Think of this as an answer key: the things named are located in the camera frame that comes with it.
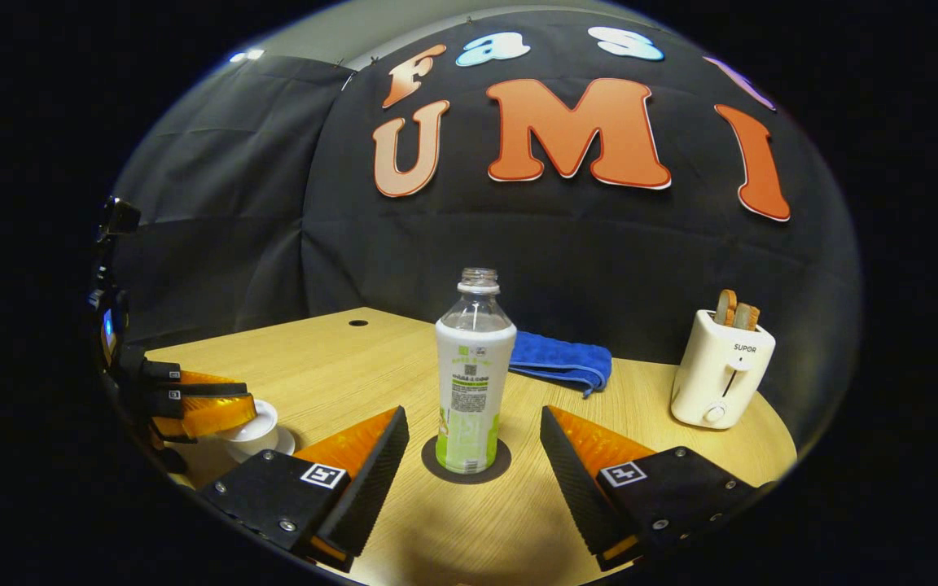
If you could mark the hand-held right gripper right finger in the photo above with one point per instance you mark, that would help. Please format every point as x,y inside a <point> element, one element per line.
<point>575,480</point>

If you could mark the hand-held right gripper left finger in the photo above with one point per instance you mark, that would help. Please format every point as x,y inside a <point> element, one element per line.
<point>371,480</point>

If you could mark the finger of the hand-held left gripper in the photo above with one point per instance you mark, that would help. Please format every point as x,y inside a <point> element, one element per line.
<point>192,382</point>
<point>208,415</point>

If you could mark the dark round coaster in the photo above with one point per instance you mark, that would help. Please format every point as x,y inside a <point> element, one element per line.
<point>436,470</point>

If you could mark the clear water bottle green label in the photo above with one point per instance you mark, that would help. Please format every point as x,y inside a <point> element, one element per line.
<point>473,382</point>

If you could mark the blue towel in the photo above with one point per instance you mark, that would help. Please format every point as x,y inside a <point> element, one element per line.
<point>558,358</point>

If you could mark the white toaster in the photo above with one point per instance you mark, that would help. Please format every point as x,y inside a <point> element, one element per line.
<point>713,374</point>

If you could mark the toast slice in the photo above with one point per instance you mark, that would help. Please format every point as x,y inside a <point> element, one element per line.
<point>747,317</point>
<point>726,308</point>

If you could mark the black backdrop cloth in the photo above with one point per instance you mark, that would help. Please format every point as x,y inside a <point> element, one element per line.
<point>599,244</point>

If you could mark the ceiling light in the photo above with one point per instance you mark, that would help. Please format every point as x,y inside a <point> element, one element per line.
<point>246,55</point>

